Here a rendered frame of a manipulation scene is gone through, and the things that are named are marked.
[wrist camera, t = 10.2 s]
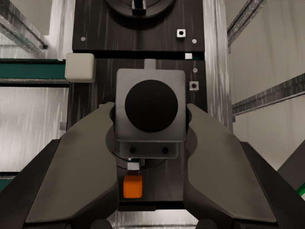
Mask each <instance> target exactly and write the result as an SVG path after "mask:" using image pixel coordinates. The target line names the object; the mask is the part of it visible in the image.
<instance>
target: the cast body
mask: <svg viewBox="0 0 305 229"><path fill-rule="evenodd" d="M186 137H187V129H186V75H185V72H184V71H182V70H156V59H145V60H144V69H118V71H117V82H116V102H115V122H114V138H115V140H117V141H120V157H121V158H145V159H175V158H177V156H178V142H183V141H185V140H186Z"/></svg>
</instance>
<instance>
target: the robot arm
mask: <svg viewBox="0 0 305 229"><path fill-rule="evenodd" d="M114 122H115V103H114V102H107V103H106V104H104V105H103V106H101V107H99V108H98V109H96V110H95V111H93V112H92V113H90V114H89V115H87V116H85V117H84V118H82V119H81V120H80V121H78V122H77V123H76V124H74V125H73V126H72V127H71V128H70V129H69V130H67V131H66V132H65V133H64V134H63V135H62V137H61V138H60V139H53V140H51V141H50V142H49V143H48V144H47V145H46V146H45V147H44V148H43V149H42V150H41V151H40V152H39V153H38V154H37V155H36V156H35V157H34V158H33V159H32V160H31V161H30V162H29V163H28V164H27V165H26V166H25V167H24V168H23V169H22V170H21V171H20V172H19V173H18V174H17V175H16V176H15V177H14V178H13V179H12V180H11V181H10V182H9V183H8V184H7V185H6V186H5V187H4V188H3V189H2V190H1V191H0V229H113V228H112V226H111V224H110V222H109V221H108V220H107V218H108V217H109V216H110V215H112V214H113V213H114V212H115V211H116V210H117V209H118V207H119V186H118V172H117V162H116V158H115V157H114V156H113V155H112V154H111V152H112V150H113V149H114V148H115V138H114ZM186 129H187V140H186V145H185V147H186V149H187V150H188V152H189V154H190V157H189V159H188V163H187V169H186V174H185V179H184V184H183V205H184V207H185V209H186V210H187V211H188V212H189V213H190V214H191V215H193V216H194V217H195V218H196V219H197V220H199V221H198V223H197V225H196V227H195V229H305V201H304V199H303V198H302V197H301V196H300V195H299V194H298V193H297V192H296V191H295V190H294V189H293V187H292V186H291V185H290V184H289V183H288V182H287V181H286V180H285V179H284V178H283V177H282V176H281V175H280V174H279V173H278V172H277V171H276V170H275V169H274V168H273V167H272V166H271V165H270V164H269V163H268V162H267V161H266V160H265V159H264V158H263V157H262V156H261V155H260V154H259V153H258V152H257V151H256V150H255V149H254V148H253V147H252V146H251V145H250V144H249V143H248V142H242V141H240V140H239V139H238V138H237V137H236V136H235V135H234V134H233V133H232V132H231V131H230V130H229V129H228V128H227V127H226V126H225V125H223V124H222V123H221V122H219V121H218V120H216V119H215V118H213V117H212V116H210V115H209V114H207V113H206V112H204V111H203V110H201V109H200V108H198V107H197V106H195V105H194V104H186Z"/></svg>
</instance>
